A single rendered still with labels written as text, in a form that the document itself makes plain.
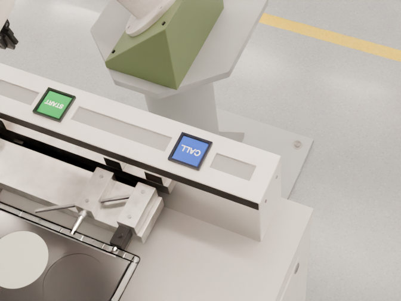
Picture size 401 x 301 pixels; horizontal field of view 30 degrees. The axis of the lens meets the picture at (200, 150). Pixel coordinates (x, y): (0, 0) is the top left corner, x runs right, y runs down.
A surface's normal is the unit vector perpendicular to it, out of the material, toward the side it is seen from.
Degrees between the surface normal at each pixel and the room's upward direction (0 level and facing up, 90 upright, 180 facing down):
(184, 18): 90
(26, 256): 0
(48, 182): 0
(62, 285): 0
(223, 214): 90
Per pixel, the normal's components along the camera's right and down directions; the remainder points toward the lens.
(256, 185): -0.09, -0.53
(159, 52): -0.41, 0.79
